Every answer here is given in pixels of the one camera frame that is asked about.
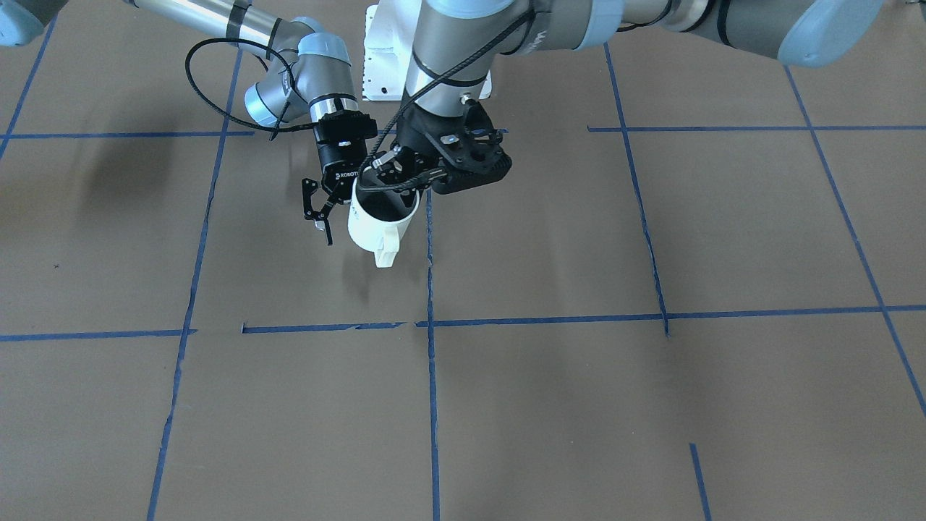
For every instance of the white mug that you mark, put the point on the white mug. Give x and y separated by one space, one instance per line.
378 221

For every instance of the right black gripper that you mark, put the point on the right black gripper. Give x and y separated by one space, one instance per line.
341 157

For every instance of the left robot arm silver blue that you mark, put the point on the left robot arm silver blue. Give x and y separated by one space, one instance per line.
807 34

